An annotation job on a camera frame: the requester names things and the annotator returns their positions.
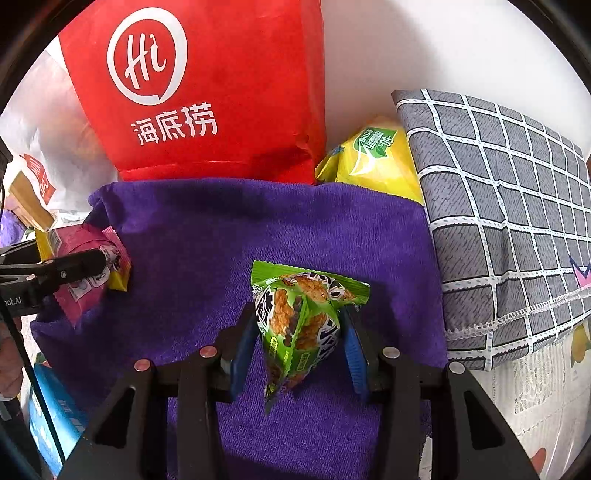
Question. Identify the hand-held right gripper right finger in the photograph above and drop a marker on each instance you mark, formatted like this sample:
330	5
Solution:
355	364

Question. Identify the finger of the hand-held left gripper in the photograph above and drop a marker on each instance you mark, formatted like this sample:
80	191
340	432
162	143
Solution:
69	270

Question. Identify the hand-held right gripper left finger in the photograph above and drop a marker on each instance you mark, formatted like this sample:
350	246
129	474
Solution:
240	364

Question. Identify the magenta snack packet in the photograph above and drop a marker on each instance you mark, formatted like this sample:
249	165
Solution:
83	240

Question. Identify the green snack packet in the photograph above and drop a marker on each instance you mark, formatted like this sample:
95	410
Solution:
295	318

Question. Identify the person's left hand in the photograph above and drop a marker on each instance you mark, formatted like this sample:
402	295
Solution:
9	360

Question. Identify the purple plush toy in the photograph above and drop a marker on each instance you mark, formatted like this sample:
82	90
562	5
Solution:
9	230

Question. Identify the blue tissue pack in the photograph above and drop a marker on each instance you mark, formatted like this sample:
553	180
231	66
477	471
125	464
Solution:
51	415

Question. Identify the purple towel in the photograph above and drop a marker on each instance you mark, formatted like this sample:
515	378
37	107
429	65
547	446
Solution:
194	240

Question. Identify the white plastic bag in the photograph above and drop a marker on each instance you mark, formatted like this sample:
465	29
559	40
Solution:
60	138

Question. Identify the yellow green-label snack packet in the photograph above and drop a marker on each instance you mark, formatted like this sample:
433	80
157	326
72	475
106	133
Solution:
374	157

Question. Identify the grey checkered cloth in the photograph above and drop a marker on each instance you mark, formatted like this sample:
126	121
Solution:
508	207

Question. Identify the red paper bag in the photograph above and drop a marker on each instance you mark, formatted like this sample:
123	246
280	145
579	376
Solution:
207	92

